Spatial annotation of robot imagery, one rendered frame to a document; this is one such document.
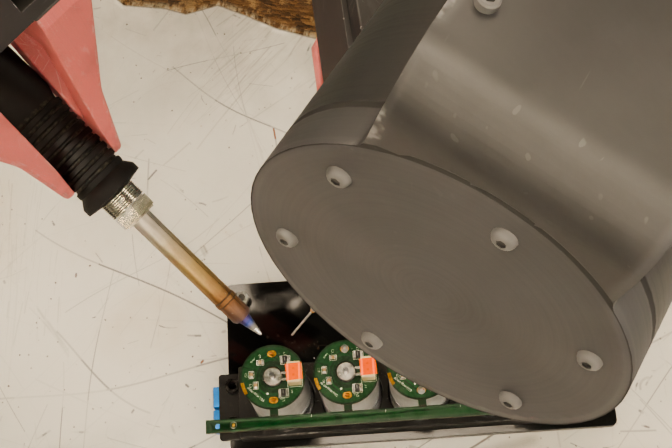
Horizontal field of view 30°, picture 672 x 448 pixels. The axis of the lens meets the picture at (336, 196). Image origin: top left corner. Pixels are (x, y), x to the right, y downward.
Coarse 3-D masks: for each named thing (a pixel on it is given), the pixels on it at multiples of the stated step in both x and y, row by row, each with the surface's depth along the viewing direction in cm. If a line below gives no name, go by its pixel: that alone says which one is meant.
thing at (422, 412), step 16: (272, 416) 47; (288, 416) 47; (304, 416) 47; (320, 416) 47; (336, 416) 47; (352, 416) 47; (368, 416) 47; (384, 416) 47; (400, 416) 47; (416, 416) 47; (432, 416) 47; (448, 416) 47; (464, 416) 47; (208, 432) 47; (224, 432) 47
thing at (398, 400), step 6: (390, 384) 48; (390, 390) 50; (390, 396) 51; (396, 396) 49; (402, 396) 48; (438, 396) 48; (396, 402) 50; (402, 402) 49; (408, 402) 48; (414, 402) 48; (426, 402) 48; (432, 402) 48; (438, 402) 49; (444, 402) 50; (420, 420) 51
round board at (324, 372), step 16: (320, 352) 48; (336, 352) 48; (352, 352) 48; (320, 368) 48; (320, 384) 48; (336, 384) 48; (352, 384) 48; (368, 384) 47; (336, 400) 47; (352, 400) 47
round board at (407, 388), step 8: (392, 376) 48; (400, 376) 48; (392, 384) 47; (400, 384) 47; (408, 384) 47; (416, 384) 47; (400, 392) 47; (408, 392) 47; (416, 392) 47; (432, 392) 47
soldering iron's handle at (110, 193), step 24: (0, 72) 43; (24, 72) 43; (0, 96) 43; (24, 96) 43; (48, 96) 44; (24, 120) 43; (48, 120) 43; (72, 120) 44; (48, 144) 44; (72, 144) 44; (96, 144) 44; (72, 168) 44; (96, 168) 44; (120, 168) 44; (96, 192) 44
